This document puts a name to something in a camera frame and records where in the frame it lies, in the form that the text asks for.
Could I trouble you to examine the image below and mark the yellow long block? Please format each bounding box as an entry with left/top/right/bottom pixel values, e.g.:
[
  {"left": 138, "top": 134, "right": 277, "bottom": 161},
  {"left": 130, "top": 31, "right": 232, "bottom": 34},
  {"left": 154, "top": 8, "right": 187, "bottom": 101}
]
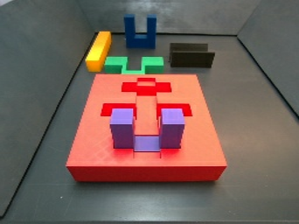
[{"left": 85, "top": 31, "right": 112, "bottom": 72}]

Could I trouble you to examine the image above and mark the purple U-shaped block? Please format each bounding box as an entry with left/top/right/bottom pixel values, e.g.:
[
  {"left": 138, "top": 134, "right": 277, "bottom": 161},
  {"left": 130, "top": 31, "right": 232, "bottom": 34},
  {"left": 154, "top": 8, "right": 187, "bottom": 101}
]
[{"left": 109, "top": 108, "right": 185, "bottom": 152}]

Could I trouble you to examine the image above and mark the blue U-shaped block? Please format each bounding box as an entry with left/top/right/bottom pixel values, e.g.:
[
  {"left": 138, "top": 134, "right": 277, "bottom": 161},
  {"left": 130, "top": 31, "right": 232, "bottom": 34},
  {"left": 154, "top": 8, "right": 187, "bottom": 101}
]
[{"left": 124, "top": 14, "right": 156, "bottom": 49}]

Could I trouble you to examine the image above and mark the black U-shaped block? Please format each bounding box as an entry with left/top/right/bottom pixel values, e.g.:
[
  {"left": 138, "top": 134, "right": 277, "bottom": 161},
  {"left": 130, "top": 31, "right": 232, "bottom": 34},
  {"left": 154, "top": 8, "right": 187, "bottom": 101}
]
[{"left": 169, "top": 43, "right": 215, "bottom": 68}]

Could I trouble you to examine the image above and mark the red board with cutouts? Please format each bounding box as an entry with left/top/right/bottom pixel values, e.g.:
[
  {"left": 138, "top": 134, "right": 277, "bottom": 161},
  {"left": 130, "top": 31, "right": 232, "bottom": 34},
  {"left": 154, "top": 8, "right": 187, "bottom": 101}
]
[{"left": 66, "top": 74, "right": 227, "bottom": 182}]

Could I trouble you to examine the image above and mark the green U-shaped block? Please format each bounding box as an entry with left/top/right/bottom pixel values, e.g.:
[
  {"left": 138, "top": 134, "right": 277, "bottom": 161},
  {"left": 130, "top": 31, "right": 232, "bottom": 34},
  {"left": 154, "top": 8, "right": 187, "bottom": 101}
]
[{"left": 104, "top": 56, "right": 164, "bottom": 74}]

